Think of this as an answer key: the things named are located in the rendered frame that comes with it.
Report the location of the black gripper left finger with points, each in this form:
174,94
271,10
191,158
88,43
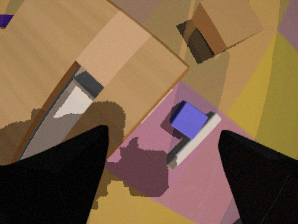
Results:
56,186

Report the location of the small dark blue block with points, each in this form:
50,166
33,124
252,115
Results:
4,20
188,119

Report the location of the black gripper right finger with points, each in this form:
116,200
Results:
264,183

